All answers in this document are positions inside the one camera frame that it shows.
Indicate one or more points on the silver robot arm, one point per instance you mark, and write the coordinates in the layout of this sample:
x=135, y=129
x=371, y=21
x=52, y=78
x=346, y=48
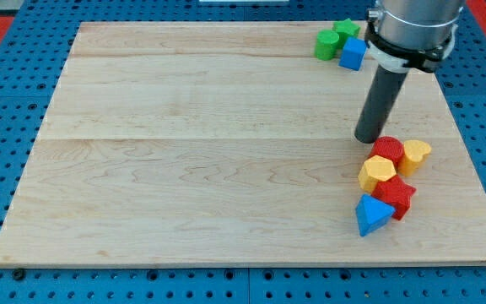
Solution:
x=406, y=34

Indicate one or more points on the wooden board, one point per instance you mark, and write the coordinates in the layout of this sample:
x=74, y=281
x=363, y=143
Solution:
x=205, y=145

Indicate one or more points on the blue triangle block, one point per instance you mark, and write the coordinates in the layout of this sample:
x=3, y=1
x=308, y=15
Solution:
x=372, y=214

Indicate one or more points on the yellow hexagon block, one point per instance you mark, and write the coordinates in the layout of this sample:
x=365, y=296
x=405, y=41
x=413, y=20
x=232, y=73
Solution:
x=374, y=170

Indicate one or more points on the green cylinder block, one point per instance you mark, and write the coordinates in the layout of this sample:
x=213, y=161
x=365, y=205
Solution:
x=326, y=44

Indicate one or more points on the red cylinder block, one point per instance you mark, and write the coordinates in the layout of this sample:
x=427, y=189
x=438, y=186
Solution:
x=389, y=148

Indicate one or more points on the blue cube block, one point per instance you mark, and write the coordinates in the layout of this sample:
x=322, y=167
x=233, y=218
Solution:
x=353, y=54

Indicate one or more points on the red star block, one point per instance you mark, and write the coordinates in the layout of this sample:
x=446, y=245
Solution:
x=397, y=193

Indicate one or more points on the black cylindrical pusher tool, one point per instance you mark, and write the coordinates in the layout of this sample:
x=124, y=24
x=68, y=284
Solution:
x=379, y=102

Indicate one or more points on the green star block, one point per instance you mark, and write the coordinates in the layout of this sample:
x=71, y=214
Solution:
x=345, y=28

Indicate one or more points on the yellow heart block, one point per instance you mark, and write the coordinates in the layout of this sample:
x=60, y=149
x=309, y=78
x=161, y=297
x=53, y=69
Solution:
x=415, y=154

